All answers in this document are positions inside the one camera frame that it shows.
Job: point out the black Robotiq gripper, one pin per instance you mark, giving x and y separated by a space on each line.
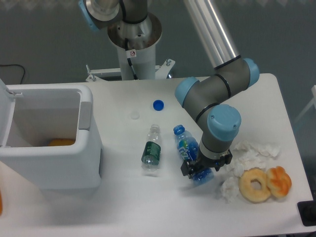
191 168

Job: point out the blue plastic drink bottle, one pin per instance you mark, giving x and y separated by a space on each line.
187 148

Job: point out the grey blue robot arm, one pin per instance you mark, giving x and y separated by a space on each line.
203 100

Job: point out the clear bottle green label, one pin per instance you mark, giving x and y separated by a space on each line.
150 158

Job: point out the blue bottle cap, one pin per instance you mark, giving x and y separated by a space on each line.
158 105

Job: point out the small crumpled white tissue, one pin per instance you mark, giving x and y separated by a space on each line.
229 189

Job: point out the large crumpled white tissue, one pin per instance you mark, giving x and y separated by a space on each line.
249 155

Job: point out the orange twisted bread roll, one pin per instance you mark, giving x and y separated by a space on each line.
278 181

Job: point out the black device at edge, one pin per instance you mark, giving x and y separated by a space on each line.
307 211

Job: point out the orange bread inside bin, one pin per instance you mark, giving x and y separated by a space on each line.
61 142

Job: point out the white open trash bin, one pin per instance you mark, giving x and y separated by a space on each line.
31 116

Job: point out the orange object left edge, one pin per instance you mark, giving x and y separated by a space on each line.
1 204

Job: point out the plain ring donut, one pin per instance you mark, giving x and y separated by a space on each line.
253 185

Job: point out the white metal base frame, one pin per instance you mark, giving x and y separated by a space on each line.
162 72

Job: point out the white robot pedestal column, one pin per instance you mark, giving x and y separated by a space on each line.
136 47

